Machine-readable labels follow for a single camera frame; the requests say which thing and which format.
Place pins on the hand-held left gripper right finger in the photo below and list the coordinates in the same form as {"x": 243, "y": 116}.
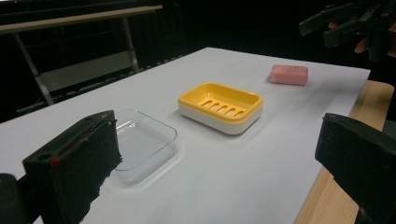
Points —
{"x": 364, "y": 161}

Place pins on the clear plastic soap box lid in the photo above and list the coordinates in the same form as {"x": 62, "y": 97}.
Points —
{"x": 146, "y": 146}

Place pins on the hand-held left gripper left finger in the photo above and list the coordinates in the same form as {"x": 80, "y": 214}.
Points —
{"x": 74, "y": 161}

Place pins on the white table sheet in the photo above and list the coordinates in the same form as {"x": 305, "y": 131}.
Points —
{"x": 236, "y": 161}

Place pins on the metal frame stand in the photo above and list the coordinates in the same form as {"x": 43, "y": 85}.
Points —
{"x": 81, "y": 18}

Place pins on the pink soap bar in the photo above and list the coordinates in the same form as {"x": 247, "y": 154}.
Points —
{"x": 289, "y": 75}

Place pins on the yellow and white soap dish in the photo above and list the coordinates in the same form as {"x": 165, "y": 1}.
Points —
{"x": 221, "y": 107}

